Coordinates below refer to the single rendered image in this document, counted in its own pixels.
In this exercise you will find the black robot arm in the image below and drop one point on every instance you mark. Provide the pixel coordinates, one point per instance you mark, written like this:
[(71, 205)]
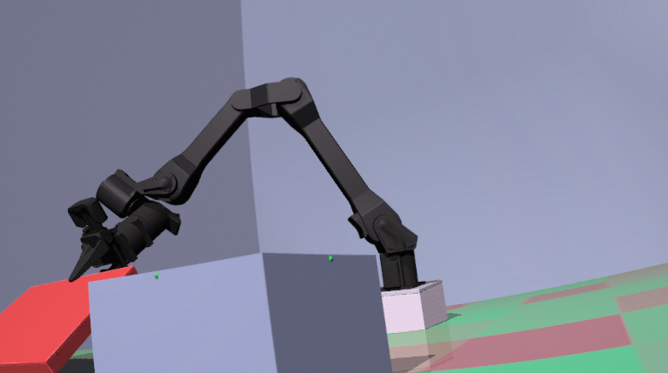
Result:
[(290, 98)]

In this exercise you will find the red panel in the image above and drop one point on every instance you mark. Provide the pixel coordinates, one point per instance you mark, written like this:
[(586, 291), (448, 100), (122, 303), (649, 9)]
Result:
[(46, 325)]

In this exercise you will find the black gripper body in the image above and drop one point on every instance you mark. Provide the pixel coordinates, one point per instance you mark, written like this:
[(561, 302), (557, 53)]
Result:
[(125, 241)]

